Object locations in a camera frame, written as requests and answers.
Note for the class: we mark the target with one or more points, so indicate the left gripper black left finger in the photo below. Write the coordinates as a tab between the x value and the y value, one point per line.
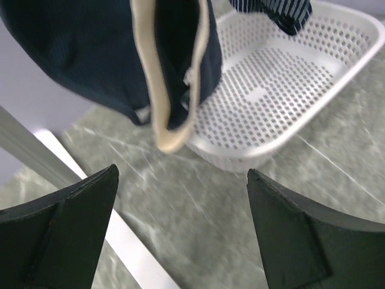
55	241

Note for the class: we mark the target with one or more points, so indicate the navy blue underwear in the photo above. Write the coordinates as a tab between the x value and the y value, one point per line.
153	61

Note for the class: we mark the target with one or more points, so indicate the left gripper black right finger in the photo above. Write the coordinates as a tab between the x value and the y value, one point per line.
304	244

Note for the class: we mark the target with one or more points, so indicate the white perforated laundry basket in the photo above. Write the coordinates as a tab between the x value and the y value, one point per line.
273	84

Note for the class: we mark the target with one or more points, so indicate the striped hanging underwear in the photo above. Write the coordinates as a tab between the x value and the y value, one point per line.
289	15

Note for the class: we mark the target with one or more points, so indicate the white metal clothes rack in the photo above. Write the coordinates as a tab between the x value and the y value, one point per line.
144	268

